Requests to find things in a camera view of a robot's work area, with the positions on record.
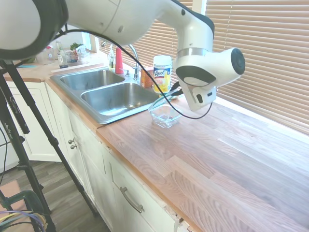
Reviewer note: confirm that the chrome kitchen faucet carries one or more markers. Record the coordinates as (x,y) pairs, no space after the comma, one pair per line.
(135,65)

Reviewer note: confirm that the stainless steel double sink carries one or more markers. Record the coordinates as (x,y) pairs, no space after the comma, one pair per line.
(113,96)

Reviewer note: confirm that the teal clear container lid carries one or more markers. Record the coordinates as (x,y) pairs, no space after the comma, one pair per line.
(169,96)

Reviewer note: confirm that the silver cabinet knob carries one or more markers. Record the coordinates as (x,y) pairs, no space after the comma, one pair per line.
(73,147)
(70,141)

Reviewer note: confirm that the brown cardboard floor sheet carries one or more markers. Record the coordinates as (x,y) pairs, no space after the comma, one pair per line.
(9,193)

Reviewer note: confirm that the green leafy herbs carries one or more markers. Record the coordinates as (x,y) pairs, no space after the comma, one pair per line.
(76,45)

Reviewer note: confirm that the green black clamp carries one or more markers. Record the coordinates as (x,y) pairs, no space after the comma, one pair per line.
(29,197)

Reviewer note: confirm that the teal mat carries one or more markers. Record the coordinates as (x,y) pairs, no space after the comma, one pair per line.
(29,65)

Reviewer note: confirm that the clear dish soap bottle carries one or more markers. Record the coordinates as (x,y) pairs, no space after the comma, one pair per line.
(111,60)

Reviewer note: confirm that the yellow Lysol wipes canister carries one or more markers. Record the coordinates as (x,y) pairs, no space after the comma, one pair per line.
(162,75)

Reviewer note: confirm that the black camera tripod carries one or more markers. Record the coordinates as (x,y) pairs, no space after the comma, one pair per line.
(19,96)

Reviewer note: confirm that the beige window blind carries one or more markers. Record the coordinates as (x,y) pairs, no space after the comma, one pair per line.
(265,60)
(157,41)

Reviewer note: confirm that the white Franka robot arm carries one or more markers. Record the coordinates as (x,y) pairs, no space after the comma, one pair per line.
(120,19)

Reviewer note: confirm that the white corner cabinet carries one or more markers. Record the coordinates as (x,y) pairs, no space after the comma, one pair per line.
(31,116)

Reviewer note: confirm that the white printed food bag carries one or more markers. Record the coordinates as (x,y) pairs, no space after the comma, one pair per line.
(80,52)

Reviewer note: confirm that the white kitchen base cabinet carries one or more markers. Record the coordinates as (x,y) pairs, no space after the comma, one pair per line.
(96,169)

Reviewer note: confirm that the clear glass food container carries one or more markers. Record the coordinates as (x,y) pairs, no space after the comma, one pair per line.
(165,119)

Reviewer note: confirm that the chrome sink soap dispenser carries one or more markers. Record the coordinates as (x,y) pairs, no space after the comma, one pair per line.
(127,72)

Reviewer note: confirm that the orange cardboard box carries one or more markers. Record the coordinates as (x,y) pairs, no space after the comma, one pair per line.
(146,78)

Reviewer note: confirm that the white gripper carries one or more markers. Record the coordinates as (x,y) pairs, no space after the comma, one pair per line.
(200,95)

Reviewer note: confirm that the red plastic bottle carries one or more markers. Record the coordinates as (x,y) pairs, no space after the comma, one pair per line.
(119,62)

